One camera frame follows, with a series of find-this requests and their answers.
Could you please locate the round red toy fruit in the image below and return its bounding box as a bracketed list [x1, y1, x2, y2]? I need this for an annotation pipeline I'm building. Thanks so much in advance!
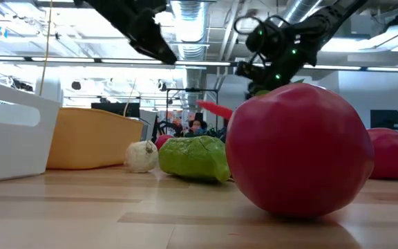
[154, 134, 174, 151]

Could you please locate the white rounded appliance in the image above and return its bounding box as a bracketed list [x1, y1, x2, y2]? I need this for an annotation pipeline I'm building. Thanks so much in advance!
[35, 74, 64, 104]

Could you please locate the person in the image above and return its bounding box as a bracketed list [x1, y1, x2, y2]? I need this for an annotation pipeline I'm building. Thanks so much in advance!
[184, 119, 209, 138]

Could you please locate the white toy garlic bulb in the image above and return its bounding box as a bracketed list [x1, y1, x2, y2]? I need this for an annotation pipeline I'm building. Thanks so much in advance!
[124, 140, 160, 174]

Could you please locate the silver ventilation duct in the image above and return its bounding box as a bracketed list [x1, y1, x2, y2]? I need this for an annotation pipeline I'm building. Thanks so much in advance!
[281, 0, 324, 25]
[169, 0, 209, 108]

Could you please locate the black metal rack frame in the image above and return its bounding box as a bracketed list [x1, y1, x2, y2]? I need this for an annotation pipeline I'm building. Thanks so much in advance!
[165, 88, 220, 139]

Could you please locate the black monitor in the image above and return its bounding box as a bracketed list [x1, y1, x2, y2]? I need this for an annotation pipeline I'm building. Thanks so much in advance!
[370, 109, 398, 131]

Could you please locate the yellow plastic basket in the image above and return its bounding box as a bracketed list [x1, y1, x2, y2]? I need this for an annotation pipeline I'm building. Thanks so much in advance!
[46, 107, 145, 170]

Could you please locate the light green toy lettuce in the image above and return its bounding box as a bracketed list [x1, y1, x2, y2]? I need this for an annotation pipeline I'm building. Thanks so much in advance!
[158, 135, 231, 184]

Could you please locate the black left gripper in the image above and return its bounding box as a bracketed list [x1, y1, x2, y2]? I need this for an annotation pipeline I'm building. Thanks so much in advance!
[129, 8, 178, 66]

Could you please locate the red toy chili pepper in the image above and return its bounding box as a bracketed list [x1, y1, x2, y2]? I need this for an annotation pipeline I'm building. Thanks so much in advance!
[196, 100, 234, 121]

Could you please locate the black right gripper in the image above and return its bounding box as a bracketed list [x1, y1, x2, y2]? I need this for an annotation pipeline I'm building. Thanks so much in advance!
[235, 21, 320, 99]

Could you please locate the white plastic basket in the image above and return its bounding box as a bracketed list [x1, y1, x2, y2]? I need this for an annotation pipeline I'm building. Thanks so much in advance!
[0, 77, 61, 185]

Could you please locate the yellow extension cable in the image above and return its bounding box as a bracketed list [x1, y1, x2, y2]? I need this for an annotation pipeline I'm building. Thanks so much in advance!
[39, 0, 54, 97]

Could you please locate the dark flat screen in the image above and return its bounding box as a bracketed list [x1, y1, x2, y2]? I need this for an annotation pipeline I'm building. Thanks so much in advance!
[91, 102, 140, 118]

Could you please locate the long ceiling light bar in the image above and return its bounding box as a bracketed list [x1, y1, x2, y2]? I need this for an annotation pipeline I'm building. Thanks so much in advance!
[0, 55, 398, 73]

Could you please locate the red toy apple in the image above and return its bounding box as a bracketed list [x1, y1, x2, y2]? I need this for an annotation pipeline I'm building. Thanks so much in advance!
[367, 127, 398, 180]
[225, 79, 375, 219]

